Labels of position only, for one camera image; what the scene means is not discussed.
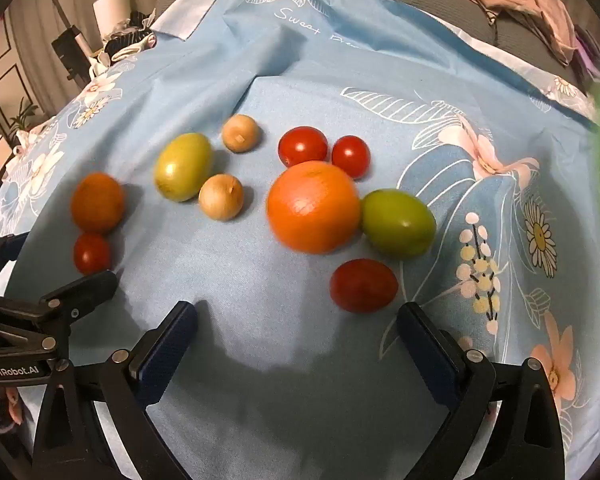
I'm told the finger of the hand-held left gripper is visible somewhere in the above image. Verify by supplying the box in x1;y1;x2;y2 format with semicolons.
0;270;119;358
0;232;28;291

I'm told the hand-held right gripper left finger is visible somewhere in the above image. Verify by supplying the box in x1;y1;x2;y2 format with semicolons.
32;301;201;480

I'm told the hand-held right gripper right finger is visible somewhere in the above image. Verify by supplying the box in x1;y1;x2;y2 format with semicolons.
396;301;567;480

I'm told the red cherry tomato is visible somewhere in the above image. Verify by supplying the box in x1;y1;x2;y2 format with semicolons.
73;232;113;275
331;135;371;179
278;127;329;168
329;258;399;314

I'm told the small orange tangerine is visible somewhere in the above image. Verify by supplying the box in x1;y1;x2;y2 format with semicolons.
70;172;126;234

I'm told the tan longan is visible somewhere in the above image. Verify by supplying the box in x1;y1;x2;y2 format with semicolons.
198;174;244;221
222;114;260;153

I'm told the large orange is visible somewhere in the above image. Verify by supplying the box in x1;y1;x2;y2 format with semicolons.
266;160;362;255

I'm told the green potted plant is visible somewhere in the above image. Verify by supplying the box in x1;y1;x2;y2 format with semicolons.
0;100;38;146

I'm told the black upright vacuum cleaner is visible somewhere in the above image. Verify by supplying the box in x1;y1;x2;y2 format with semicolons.
30;0;92;81

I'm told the black and white clothes pile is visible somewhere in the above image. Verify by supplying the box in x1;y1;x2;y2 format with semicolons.
90;10;158;68

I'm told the white cylinder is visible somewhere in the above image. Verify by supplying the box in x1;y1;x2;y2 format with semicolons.
92;0;131;41

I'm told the blue floral bed sheet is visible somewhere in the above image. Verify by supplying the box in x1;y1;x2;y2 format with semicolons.
0;0;600;480

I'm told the purple cloth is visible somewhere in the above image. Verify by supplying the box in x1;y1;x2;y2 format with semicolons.
575;25;600;81

